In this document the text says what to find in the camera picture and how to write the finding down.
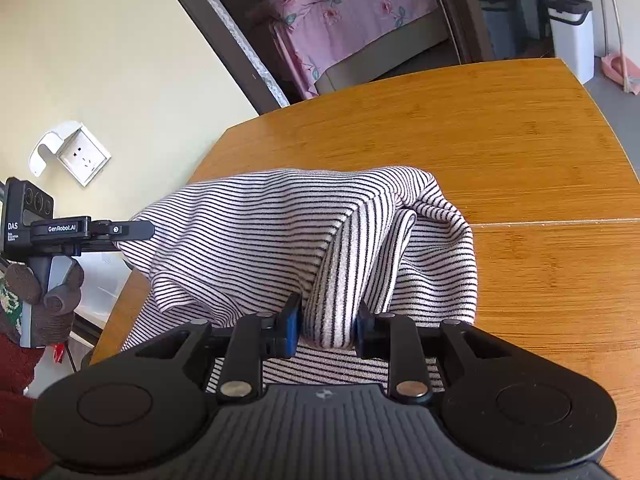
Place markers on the dark brown door frame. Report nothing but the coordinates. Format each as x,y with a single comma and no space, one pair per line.
225,35

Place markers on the pink dustpan with broom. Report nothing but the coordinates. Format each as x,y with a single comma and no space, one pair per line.
622,35

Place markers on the grey bed frame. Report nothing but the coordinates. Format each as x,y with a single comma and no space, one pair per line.
380,60

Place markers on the white wall appliance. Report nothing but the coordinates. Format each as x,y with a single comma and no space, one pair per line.
102,290

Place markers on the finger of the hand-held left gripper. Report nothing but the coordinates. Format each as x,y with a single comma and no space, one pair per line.
125,230

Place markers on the white wall socket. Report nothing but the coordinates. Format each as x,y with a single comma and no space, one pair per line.
82,156

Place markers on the person's left hand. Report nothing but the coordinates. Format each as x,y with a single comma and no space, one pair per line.
57,305

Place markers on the striped long-sleeve shirt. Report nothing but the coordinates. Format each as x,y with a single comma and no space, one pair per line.
280,240

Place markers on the person's left forearm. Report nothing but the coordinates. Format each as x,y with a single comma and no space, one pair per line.
17,395

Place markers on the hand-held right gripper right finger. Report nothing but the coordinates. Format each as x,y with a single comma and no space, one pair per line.
367,332

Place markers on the white socket splash cover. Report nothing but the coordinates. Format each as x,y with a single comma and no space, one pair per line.
47,147

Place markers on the bed with pink floral bedding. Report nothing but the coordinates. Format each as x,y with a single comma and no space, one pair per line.
345,15

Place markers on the white bin with black lid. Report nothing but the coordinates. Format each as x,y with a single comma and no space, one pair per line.
570,40

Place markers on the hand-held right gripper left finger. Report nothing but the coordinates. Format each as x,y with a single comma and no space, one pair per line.
289,327

